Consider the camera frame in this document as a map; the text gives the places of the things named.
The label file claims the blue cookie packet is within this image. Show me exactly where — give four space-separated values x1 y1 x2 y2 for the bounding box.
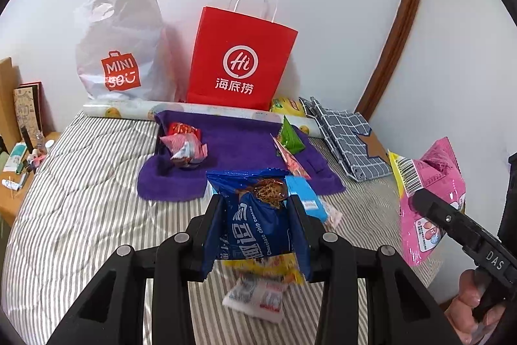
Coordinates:
201 166 311 283

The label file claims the pale pink peach snack packet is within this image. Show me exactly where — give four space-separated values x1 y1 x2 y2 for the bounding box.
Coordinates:
321 199 343 228

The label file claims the small white sachet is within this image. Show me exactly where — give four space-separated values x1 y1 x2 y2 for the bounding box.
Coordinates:
222 275 289 323

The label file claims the pink cartoon snack packet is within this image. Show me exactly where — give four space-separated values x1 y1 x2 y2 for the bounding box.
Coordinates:
388 137 467 268

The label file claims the patterned notebook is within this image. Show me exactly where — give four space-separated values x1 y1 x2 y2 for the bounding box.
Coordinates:
12 81 44 144

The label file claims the red snack packet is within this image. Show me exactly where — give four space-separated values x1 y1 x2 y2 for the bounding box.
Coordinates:
167 121 202 139

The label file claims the red paper bag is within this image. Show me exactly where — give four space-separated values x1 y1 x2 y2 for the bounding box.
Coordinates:
186 0 300 112

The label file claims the white plastic shopping bag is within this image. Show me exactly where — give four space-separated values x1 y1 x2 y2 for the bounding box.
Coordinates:
74 0 180 103

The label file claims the grey checked cloth with star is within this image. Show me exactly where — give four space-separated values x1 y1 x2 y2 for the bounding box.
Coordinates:
299 96 394 183

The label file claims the striped mattress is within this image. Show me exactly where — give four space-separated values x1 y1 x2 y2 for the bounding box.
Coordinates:
0 113 457 345

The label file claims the pink snack packet clear window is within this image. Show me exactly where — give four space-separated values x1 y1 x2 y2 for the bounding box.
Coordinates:
159 134 208 170

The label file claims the small red-pink snack packet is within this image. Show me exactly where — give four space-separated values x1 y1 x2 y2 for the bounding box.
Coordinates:
270 134 312 180

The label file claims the green snack packet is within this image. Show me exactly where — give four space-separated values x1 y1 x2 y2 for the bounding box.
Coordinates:
277 115 306 156

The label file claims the person's right hand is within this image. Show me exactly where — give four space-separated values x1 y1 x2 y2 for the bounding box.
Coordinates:
444 268 509 345

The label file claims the yellow drink pack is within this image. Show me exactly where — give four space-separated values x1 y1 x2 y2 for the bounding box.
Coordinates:
270 96 308 117

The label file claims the yellow snack packet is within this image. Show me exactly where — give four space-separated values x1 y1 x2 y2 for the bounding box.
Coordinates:
222 252 305 286

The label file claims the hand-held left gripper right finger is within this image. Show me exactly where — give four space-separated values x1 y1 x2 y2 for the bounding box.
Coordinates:
287 195 465 345

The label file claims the wooden headboard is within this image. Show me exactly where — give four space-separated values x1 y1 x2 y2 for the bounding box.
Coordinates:
0 57 23 152

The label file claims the printed paper roll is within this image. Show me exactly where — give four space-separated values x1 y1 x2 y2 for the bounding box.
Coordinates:
83 99 324 139

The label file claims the blue tissue pack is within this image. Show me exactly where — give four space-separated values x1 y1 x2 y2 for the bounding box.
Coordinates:
285 175 327 224

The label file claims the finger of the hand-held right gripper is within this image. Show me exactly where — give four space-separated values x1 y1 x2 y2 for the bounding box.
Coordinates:
410 187 499 251

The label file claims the brown wooden door frame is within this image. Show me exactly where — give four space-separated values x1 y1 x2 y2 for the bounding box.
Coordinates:
357 0 432 123

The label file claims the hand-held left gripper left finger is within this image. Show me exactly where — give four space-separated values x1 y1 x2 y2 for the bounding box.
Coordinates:
44 193 227 345

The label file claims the purple towel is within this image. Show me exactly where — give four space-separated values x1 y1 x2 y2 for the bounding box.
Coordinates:
137 110 347 202

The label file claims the teal and white box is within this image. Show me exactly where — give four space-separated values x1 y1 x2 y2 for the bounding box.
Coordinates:
2 142 29 173

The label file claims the cluster of small cosmetics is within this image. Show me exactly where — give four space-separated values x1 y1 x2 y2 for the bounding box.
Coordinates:
20 149 49 184

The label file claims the wooden nightstand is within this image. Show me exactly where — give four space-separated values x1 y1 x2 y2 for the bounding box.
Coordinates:
0 131 61 224

